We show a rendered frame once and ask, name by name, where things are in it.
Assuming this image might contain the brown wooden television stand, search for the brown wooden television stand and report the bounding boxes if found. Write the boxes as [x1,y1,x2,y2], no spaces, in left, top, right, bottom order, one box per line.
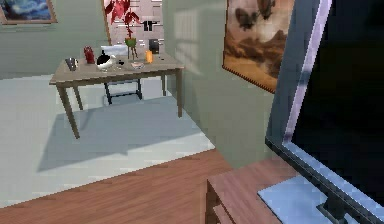
[203,156,301,224]

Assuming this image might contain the window with brown frame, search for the window with brown frame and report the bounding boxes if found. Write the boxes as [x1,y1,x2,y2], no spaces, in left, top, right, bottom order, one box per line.
[100,0,166,54]

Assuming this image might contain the blue framed night picture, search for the blue framed night picture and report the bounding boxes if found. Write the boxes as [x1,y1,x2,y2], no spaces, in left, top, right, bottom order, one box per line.
[0,0,58,26]

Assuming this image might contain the brown framed landscape picture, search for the brown framed landscape picture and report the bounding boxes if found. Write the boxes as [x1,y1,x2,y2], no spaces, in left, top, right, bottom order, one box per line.
[222,0,296,95]

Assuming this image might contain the grey metal cup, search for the grey metal cup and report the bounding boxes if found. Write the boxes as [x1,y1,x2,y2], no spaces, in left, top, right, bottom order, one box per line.
[64,57,80,72]

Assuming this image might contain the white chair black legs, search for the white chair black legs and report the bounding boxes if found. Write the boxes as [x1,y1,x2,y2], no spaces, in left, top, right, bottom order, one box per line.
[100,44,144,106]

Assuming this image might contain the black television set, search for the black television set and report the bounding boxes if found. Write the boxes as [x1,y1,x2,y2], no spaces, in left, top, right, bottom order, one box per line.
[257,0,384,224]

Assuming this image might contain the brown wooden table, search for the brown wooden table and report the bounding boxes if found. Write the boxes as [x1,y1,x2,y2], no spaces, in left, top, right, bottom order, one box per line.
[49,51,185,140]

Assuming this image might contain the red leaf house plant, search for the red leaf house plant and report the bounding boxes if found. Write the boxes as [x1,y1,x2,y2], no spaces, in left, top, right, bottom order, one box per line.
[104,0,142,61]

